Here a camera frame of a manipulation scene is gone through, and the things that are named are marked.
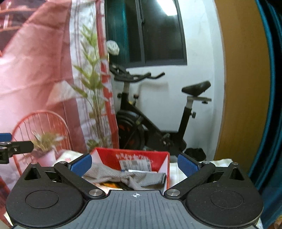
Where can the brown wooden door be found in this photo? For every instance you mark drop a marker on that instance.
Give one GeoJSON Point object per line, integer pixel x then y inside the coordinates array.
{"type": "Point", "coordinates": [247, 81]}

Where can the pink printed backdrop curtain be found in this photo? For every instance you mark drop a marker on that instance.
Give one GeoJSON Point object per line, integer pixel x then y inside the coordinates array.
{"type": "Point", "coordinates": [55, 82]}

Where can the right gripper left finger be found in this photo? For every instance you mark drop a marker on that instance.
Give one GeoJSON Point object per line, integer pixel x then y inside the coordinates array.
{"type": "Point", "coordinates": [71, 173]}

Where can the white crumpled cloth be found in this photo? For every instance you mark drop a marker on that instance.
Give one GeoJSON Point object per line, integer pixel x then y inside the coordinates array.
{"type": "Point", "coordinates": [112, 47]}

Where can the dark window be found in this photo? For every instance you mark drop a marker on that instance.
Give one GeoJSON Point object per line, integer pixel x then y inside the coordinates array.
{"type": "Point", "coordinates": [148, 33]}

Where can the teal curtain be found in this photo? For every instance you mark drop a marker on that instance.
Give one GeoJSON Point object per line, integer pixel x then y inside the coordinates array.
{"type": "Point", "coordinates": [265, 171]}

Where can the red cardboard box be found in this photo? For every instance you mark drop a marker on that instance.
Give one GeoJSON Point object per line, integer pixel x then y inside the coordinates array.
{"type": "Point", "coordinates": [122, 160]}

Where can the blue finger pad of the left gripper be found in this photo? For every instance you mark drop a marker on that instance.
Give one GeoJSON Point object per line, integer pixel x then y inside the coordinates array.
{"type": "Point", "coordinates": [5, 137]}

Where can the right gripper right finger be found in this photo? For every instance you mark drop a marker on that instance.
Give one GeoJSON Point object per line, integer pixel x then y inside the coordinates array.
{"type": "Point", "coordinates": [197, 173]}

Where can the grey knitted cloth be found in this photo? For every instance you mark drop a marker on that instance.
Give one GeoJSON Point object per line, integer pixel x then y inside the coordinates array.
{"type": "Point", "coordinates": [100, 173]}

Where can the black exercise bike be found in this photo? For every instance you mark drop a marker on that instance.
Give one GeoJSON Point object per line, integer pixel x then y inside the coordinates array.
{"type": "Point", "coordinates": [162, 101]}

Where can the checkered bunny tablecloth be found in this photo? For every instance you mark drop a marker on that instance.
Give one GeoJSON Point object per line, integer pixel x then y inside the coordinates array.
{"type": "Point", "coordinates": [209, 197]}

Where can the orange soft toy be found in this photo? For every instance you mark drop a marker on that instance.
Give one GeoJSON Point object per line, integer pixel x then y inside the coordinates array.
{"type": "Point", "coordinates": [108, 186]}

